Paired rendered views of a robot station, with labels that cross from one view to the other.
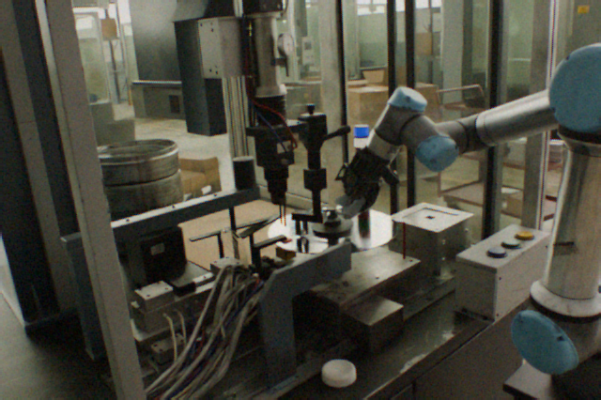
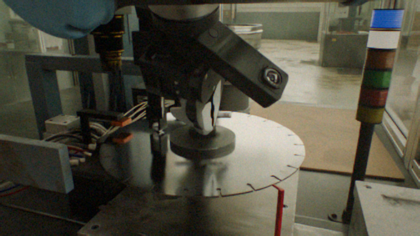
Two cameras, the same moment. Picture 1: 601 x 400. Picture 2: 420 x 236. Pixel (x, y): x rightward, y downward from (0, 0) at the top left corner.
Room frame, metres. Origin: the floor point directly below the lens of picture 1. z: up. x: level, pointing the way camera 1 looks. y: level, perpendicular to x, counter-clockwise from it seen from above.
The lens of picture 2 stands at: (0.99, -0.49, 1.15)
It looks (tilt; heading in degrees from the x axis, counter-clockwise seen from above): 19 degrees down; 57
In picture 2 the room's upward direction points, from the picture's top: straight up
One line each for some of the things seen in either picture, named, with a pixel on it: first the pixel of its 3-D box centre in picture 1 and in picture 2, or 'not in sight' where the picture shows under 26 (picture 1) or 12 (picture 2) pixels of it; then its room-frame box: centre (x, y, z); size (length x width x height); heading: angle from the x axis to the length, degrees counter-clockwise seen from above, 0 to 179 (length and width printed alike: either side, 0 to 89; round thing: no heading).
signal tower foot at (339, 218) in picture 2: not in sight; (350, 215); (1.51, -0.21, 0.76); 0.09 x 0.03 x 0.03; 129
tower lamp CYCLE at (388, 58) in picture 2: not in sight; (379, 58); (1.51, -0.21, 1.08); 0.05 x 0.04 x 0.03; 39
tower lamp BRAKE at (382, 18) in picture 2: (361, 130); (386, 18); (1.51, -0.21, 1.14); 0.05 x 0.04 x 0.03; 39
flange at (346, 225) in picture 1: (331, 223); (202, 133); (1.23, -0.09, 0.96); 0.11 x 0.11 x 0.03
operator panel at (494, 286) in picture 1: (503, 270); not in sight; (1.17, -0.51, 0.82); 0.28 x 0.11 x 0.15; 129
